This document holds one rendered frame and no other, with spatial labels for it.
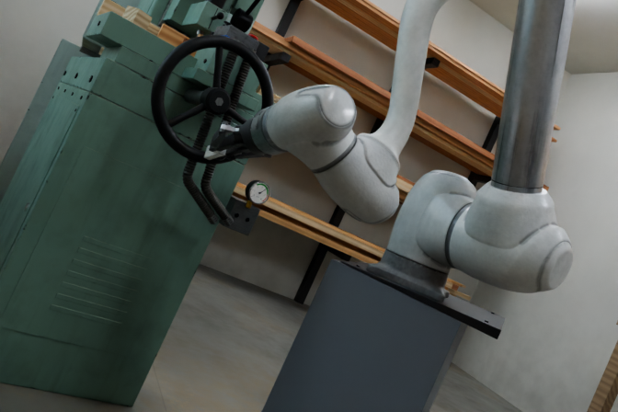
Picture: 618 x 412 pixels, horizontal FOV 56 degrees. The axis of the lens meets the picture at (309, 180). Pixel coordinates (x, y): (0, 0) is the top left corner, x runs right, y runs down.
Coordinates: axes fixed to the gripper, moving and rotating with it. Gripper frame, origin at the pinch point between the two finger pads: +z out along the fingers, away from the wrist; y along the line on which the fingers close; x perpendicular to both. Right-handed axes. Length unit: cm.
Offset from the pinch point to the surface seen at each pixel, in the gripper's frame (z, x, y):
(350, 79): 159, -148, -147
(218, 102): 1.0, -10.9, 2.5
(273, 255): 244, -41, -178
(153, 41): 17.4, -24.9, 16.2
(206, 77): 9.2, -19.2, 3.8
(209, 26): 23.7, -40.8, 2.2
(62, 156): 28.9, 6.7, 23.3
